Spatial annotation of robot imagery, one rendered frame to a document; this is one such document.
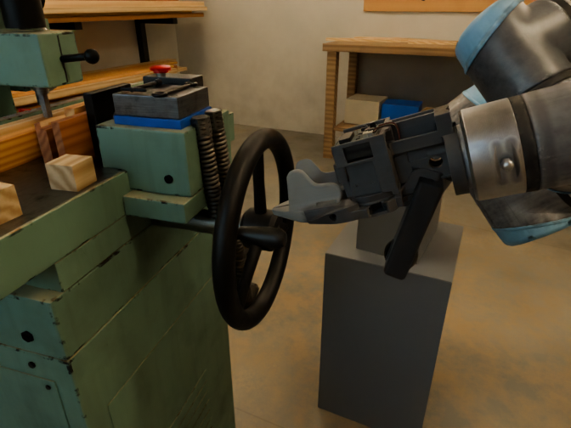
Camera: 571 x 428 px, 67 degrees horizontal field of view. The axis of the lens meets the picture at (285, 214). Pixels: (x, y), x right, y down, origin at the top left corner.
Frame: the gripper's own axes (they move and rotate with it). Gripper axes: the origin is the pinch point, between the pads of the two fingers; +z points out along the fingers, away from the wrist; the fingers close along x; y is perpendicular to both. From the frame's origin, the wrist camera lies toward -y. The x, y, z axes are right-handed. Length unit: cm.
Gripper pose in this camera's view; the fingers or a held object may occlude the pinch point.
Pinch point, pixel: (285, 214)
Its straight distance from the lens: 50.4
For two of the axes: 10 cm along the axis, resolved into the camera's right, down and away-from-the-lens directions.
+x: -2.9, 4.2, -8.6
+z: -9.0, 1.8, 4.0
